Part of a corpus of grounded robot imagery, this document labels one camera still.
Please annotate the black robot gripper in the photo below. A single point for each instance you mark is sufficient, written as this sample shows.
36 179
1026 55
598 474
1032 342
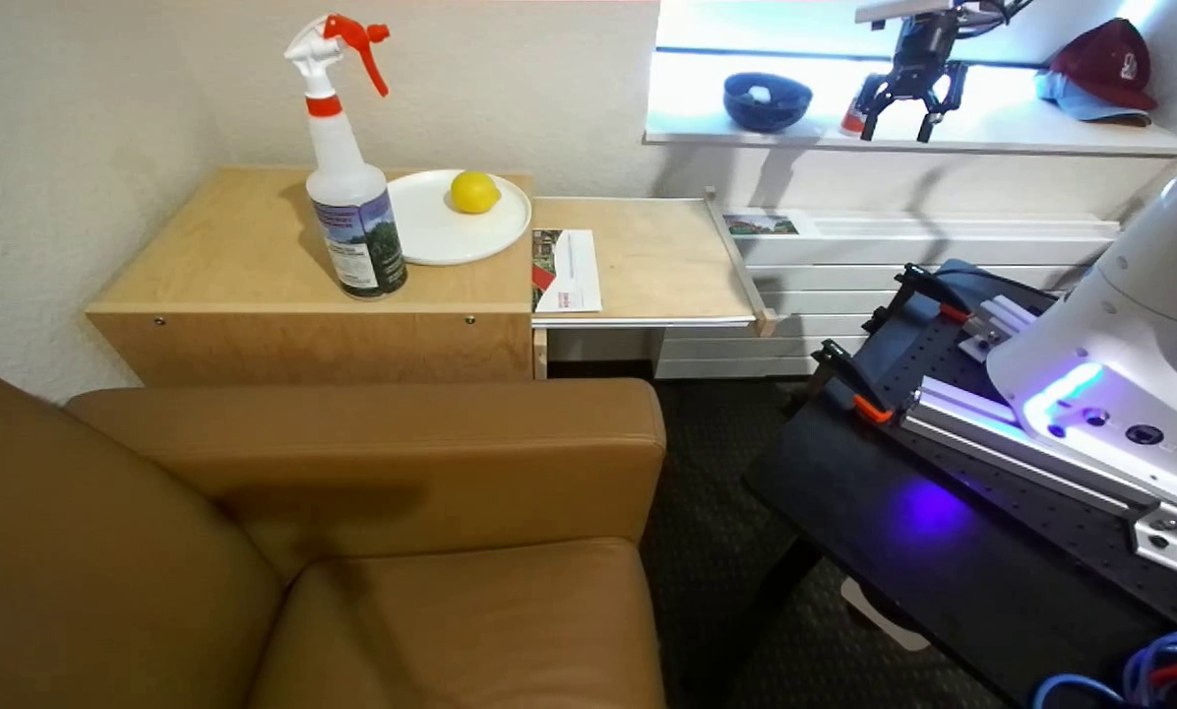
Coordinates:
923 55

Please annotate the black bowl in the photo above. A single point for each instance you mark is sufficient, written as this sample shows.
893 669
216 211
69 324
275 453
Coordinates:
763 105

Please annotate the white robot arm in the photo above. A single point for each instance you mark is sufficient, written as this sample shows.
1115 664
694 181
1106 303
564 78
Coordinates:
1089 386

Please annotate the flat wooden pull-out drawer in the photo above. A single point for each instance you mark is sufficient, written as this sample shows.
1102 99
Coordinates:
664 260

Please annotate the small red bottle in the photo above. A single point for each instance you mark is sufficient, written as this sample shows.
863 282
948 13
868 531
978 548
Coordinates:
852 120

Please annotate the maroon baseball cap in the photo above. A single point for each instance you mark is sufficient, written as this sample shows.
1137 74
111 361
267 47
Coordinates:
1099 74

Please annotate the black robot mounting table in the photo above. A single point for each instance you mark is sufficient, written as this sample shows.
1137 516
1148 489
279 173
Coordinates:
1007 576

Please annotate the white and red envelope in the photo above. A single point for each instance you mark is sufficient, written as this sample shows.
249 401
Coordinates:
564 274

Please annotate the yellow lemon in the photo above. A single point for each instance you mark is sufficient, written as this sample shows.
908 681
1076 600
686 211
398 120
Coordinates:
473 193

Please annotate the white round plate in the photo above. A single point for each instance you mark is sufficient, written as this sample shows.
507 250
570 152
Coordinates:
434 235

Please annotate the spray bottle with red trigger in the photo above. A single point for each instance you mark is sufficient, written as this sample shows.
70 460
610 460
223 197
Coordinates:
346 193

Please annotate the brown leather armchair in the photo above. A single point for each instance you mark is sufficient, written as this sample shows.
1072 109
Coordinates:
405 544

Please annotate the light wooden cabinet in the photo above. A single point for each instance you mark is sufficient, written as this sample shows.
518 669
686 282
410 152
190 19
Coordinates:
238 288

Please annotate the white wall heater unit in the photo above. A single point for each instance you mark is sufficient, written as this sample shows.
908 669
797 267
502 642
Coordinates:
818 278

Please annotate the red-handled black clamp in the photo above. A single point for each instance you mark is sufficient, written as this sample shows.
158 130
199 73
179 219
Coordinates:
852 386

